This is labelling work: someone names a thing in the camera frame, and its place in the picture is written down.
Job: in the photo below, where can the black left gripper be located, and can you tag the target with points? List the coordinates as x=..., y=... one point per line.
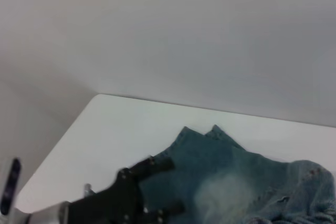
x=115, y=205

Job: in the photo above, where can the blue denim shorts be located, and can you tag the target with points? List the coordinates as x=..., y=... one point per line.
x=223, y=161

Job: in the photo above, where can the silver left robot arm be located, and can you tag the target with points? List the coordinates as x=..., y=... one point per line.
x=44, y=214

